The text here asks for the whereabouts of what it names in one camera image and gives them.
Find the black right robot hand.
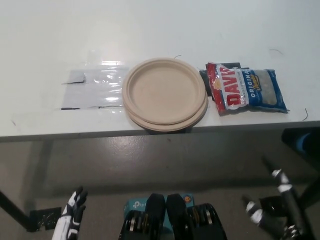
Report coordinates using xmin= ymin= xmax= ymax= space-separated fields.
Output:
xmin=241 ymin=156 xmax=314 ymax=240

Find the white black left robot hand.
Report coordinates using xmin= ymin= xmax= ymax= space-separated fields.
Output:
xmin=59 ymin=186 xmax=88 ymax=235

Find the red blue sunflower seed bag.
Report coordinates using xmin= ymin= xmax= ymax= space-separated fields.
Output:
xmin=206 ymin=62 xmax=291 ymax=117

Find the beige paper plate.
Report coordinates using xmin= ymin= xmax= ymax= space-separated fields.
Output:
xmin=121 ymin=57 xmax=208 ymax=125
xmin=122 ymin=94 xmax=210 ymax=132

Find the black floor tape patch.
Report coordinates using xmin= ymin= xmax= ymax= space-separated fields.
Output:
xmin=28 ymin=207 xmax=63 ymax=232
xmin=258 ymin=196 xmax=285 ymax=216

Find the teal tp-link box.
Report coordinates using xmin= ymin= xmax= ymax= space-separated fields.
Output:
xmin=123 ymin=192 xmax=196 ymax=233

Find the clear plastic sheet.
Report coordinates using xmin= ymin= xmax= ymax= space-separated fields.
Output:
xmin=59 ymin=68 xmax=130 ymax=111

